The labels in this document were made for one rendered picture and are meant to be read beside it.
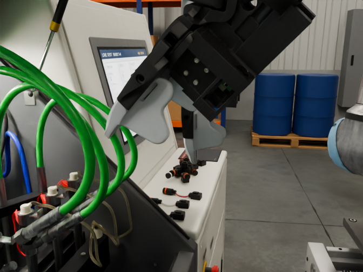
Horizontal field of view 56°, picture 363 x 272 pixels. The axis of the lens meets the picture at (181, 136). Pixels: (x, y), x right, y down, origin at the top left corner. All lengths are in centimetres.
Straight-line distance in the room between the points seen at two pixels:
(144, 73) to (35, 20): 64
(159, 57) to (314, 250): 63
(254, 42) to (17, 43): 73
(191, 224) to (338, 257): 34
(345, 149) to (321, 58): 632
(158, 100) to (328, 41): 684
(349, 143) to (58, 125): 65
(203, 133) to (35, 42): 53
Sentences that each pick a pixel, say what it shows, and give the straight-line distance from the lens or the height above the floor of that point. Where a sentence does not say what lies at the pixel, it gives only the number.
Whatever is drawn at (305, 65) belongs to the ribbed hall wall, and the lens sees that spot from 702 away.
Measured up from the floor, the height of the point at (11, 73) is 138.
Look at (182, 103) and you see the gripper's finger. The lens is 40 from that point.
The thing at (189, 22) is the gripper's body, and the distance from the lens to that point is 29.
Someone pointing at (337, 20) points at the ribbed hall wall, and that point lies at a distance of 715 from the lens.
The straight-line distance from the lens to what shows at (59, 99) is 46.
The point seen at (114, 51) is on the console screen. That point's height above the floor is 141.
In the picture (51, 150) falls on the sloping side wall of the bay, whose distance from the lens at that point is 89.
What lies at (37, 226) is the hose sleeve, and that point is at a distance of 55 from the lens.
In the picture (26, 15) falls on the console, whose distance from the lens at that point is 92.
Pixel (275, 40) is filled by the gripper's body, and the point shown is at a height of 142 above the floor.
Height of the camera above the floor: 142
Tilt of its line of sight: 15 degrees down
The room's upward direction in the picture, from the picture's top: straight up
